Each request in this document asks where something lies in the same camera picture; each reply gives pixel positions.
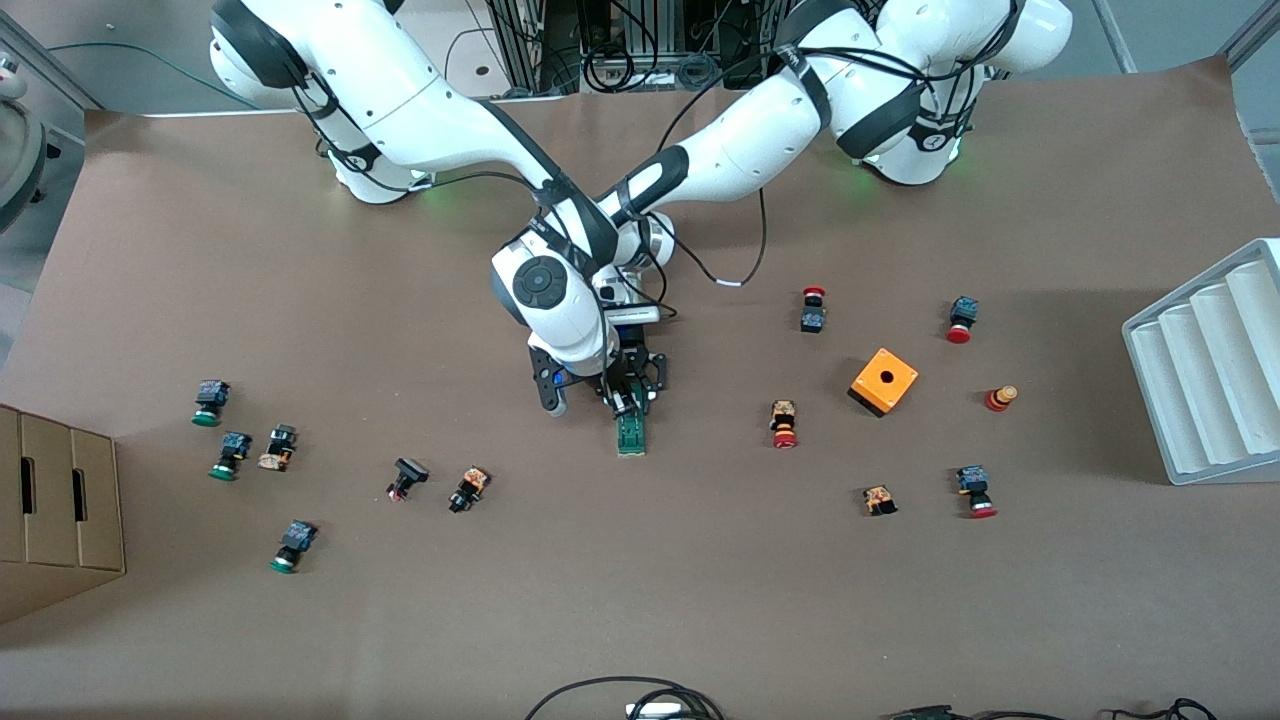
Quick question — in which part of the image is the aluminium equipment rack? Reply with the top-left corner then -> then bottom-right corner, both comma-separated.
480,0 -> 801,96

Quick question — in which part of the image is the white panel with hole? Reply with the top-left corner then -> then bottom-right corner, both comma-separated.
395,0 -> 573,104

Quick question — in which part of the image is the green mushroom push button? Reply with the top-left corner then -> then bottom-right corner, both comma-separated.
208,431 -> 253,482
268,519 -> 319,576
191,379 -> 232,429

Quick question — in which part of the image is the white ribbed plastic tray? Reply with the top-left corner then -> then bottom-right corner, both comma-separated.
1121,237 -> 1280,487

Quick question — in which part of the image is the brown cardboard box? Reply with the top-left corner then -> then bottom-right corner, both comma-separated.
0,404 -> 127,626

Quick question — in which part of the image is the grey round machine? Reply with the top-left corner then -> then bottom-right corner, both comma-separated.
0,52 -> 49,236

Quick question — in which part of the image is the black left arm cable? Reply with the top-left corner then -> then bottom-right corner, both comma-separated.
640,0 -> 1021,321

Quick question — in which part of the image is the black flat-head switch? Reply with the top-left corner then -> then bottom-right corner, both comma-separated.
386,457 -> 431,503

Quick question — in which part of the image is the orange button enclosure box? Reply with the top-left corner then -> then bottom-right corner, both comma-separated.
847,347 -> 920,419

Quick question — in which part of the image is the black cable bundle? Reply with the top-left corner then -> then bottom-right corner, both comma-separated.
525,676 -> 726,720

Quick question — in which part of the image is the coiled black cable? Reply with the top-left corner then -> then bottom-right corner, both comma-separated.
583,45 -> 633,94

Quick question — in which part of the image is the aluminium frame bar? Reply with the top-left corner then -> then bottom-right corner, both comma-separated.
1092,0 -> 1138,74
1218,5 -> 1280,71
0,15 -> 106,111

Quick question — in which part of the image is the thin green cable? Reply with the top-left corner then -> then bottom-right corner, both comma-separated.
45,40 -> 246,106

